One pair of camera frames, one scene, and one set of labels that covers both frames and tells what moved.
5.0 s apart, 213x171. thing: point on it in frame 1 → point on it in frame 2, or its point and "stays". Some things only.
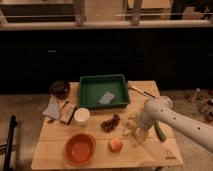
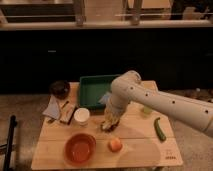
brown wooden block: x=67 y=112 stays
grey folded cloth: x=52 y=108 stays
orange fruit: x=115 y=145 stays
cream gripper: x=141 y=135 → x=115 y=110
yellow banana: x=131 y=127 → x=109 y=119
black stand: x=11 y=129 stays
